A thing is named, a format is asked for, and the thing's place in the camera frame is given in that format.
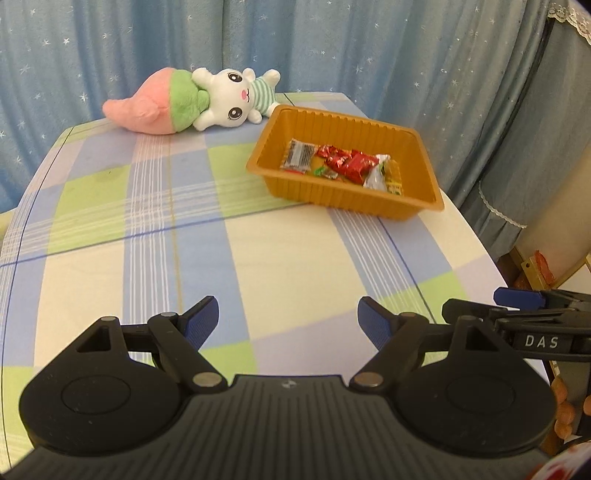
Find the large red snack packet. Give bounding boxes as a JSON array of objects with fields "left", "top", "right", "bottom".
[{"left": 342, "top": 150, "right": 378, "bottom": 185}]

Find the clear green candy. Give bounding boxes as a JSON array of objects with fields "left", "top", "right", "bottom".
[{"left": 363, "top": 154, "right": 391, "bottom": 192}]

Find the green brown candy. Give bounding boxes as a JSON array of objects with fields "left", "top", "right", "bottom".
[{"left": 314, "top": 166, "right": 339, "bottom": 180}]

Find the clear black-printed snack packet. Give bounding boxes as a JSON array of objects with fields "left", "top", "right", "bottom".
[{"left": 280, "top": 139, "right": 318, "bottom": 174}]

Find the checkered tablecloth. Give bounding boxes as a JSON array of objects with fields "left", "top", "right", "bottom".
[{"left": 1, "top": 120, "right": 504, "bottom": 469}]

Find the blue star curtain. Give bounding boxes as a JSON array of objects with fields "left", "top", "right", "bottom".
[{"left": 1, "top": 1, "right": 549, "bottom": 210}]

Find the yellow candy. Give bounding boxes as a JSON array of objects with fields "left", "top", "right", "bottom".
[{"left": 383, "top": 159, "right": 404, "bottom": 196}]

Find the orange plastic tray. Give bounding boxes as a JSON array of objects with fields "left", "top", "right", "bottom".
[{"left": 246, "top": 106, "right": 444, "bottom": 220}]

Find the small red twisted candy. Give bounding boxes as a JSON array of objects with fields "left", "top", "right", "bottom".
[{"left": 317, "top": 144, "right": 351, "bottom": 175}]

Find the bunny carrot plush toy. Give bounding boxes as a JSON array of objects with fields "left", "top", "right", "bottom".
[{"left": 102, "top": 67, "right": 280, "bottom": 135}]

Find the person's right hand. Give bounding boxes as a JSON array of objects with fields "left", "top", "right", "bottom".
[{"left": 551, "top": 377, "right": 576, "bottom": 441}]

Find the grey lace-trimmed curtain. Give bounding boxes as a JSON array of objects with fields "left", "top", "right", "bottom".
[{"left": 460, "top": 1, "right": 590, "bottom": 259}]

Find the wooden frame with red item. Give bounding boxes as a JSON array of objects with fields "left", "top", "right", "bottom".
[{"left": 496, "top": 247, "right": 590, "bottom": 294}]

